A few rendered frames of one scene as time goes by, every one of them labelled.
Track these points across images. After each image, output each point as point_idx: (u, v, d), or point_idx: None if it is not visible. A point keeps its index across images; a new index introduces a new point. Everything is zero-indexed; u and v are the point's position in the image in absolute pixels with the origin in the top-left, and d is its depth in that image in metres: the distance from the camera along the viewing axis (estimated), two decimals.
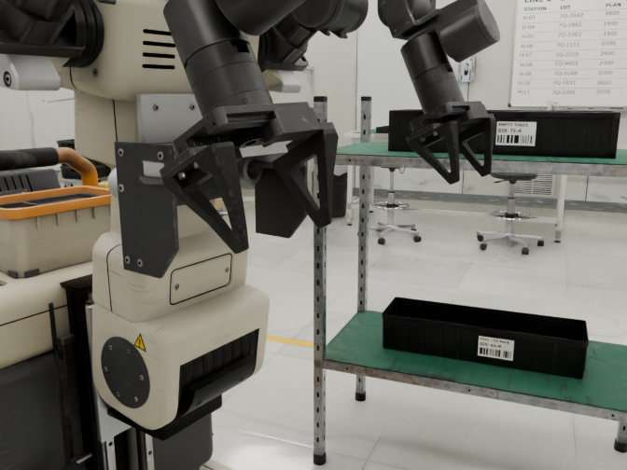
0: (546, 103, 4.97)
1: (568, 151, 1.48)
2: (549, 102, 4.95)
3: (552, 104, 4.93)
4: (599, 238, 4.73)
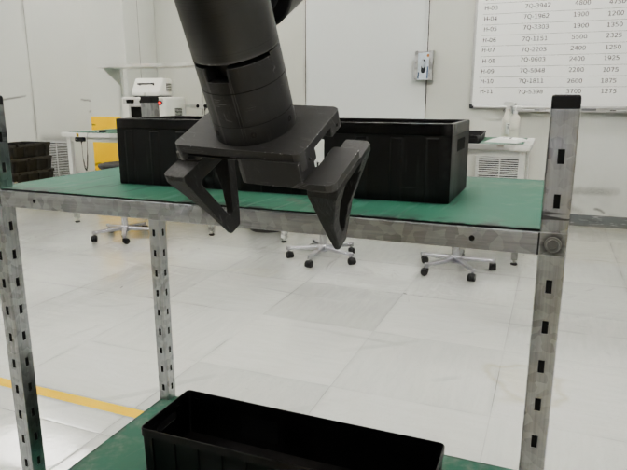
0: (504, 103, 4.35)
1: (375, 189, 0.87)
2: (508, 103, 4.33)
3: (511, 105, 4.32)
4: None
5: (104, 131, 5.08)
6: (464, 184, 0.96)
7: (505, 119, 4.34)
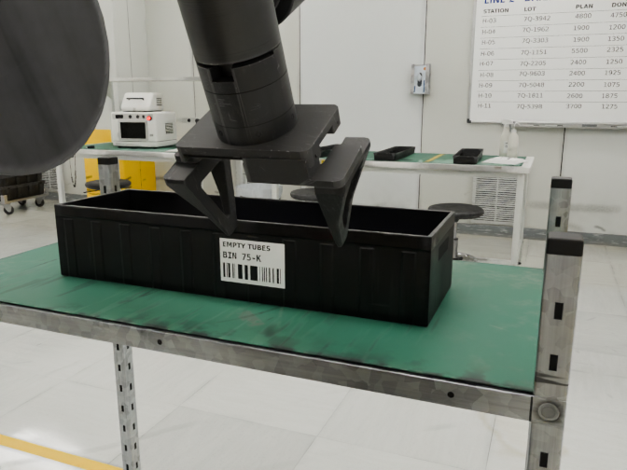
0: (502, 121, 4.23)
1: (343, 304, 0.75)
2: (506, 120, 4.21)
3: (509, 123, 4.20)
4: None
5: (91, 147, 4.96)
6: (448, 285, 0.84)
7: (503, 138, 4.22)
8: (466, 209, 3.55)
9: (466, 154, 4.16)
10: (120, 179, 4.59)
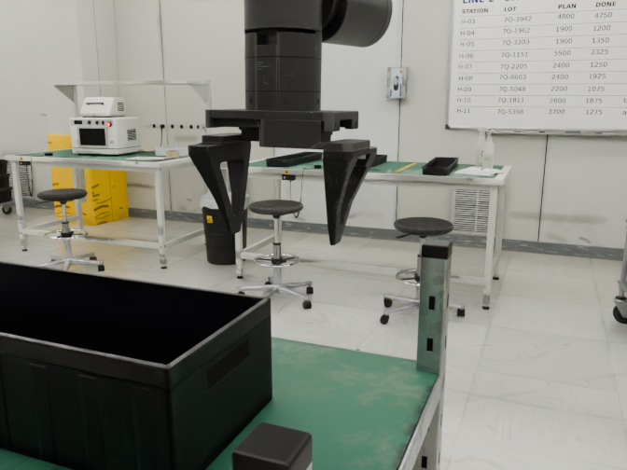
0: (478, 129, 3.98)
1: (68, 454, 0.50)
2: (481, 128, 3.96)
3: (485, 131, 3.95)
4: (541, 300, 3.75)
5: (49, 155, 4.71)
6: (261, 403, 0.59)
7: (479, 145, 3.97)
8: (434, 224, 3.30)
9: (438, 163, 3.91)
10: (76, 189, 4.35)
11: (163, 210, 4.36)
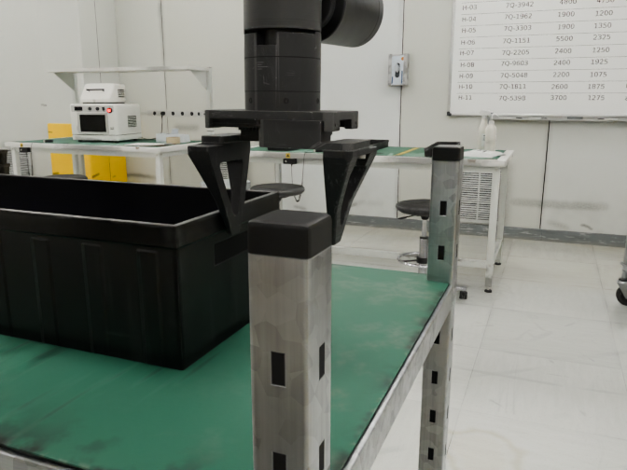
0: (480, 112, 3.97)
1: (71, 333, 0.48)
2: (483, 111, 3.95)
3: (488, 115, 3.93)
4: (544, 284, 3.73)
5: (49, 141, 4.69)
6: None
7: (480, 130, 3.96)
8: None
9: None
10: (76, 174, 4.33)
11: None
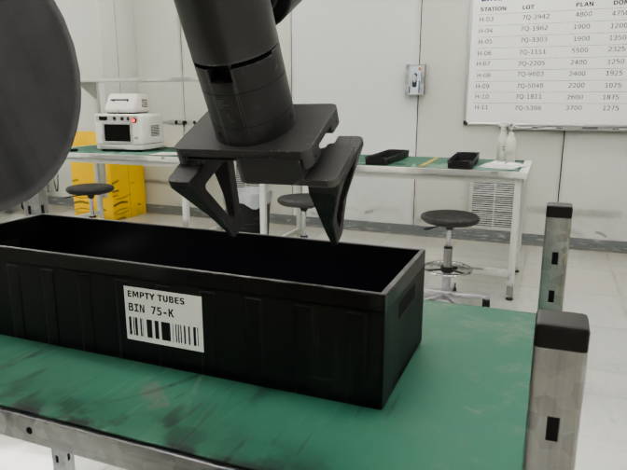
0: (499, 124, 4.06)
1: (275, 376, 0.58)
2: (503, 122, 4.04)
3: (507, 126, 4.03)
4: None
5: (75, 150, 4.79)
6: (417, 342, 0.67)
7: (500, 141, 4.05)
8: (460, 216, 3.38)
9: (461, 158, 3.99)
10: (103, 184, 4.42)
11: (188, 204, 4.44)
